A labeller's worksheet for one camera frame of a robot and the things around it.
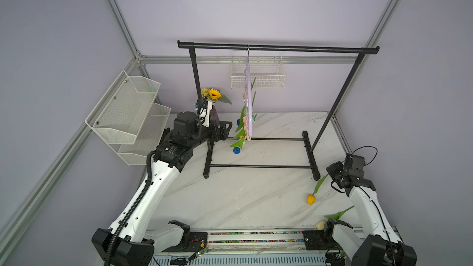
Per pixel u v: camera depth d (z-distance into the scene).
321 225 0.76
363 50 0.57
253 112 0.54
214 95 0.95
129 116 0.78
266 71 0.98
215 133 0.60
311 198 0.80
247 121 0.55
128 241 0.37
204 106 0.58
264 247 0.73
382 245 0.40
